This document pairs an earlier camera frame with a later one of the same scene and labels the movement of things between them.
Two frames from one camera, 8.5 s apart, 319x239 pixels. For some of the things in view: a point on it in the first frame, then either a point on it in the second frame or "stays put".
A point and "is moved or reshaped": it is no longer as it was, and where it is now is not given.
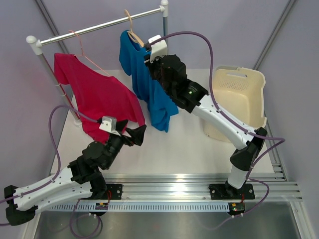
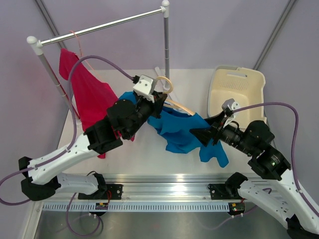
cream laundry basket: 239,95 stays put
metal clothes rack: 36,45 stays put
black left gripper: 136,134 -> 159,98
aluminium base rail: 275,185 stays put
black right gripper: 151,65 -> 204,135
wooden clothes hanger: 131,36 is moved or reshaped
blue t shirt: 145,87 -> 176,126
